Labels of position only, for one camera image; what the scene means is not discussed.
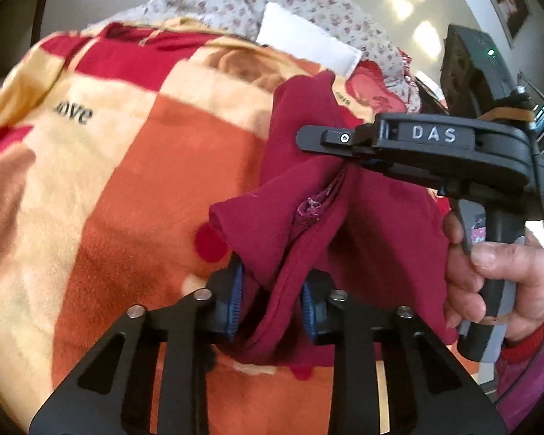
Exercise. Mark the dark wooden furniture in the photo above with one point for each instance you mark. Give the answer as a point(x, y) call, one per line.
point(9, 9)

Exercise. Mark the person's right hand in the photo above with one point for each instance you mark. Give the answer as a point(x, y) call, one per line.
point(535, 272)

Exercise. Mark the person's right forearm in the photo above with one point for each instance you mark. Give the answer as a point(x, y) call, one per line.
point(535, 371)

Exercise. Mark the red pillow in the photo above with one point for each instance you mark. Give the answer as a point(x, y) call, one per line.
point(371, 86)

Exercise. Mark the dark carved wooden headboard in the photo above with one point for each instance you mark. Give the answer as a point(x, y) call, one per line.
point(430, 97)

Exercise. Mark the red orange printed blanket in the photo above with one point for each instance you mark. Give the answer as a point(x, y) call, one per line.
point(118, 167)

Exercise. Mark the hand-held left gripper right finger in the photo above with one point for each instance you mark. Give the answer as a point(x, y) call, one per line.
point(306, 310)

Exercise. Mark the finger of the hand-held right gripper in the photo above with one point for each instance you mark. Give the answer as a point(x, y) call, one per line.
point(326, 138)

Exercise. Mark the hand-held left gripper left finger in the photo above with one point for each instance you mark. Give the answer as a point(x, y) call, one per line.
point(235, 299)

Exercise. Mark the maroon shirt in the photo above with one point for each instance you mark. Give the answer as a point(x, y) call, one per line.
point(367, 226)

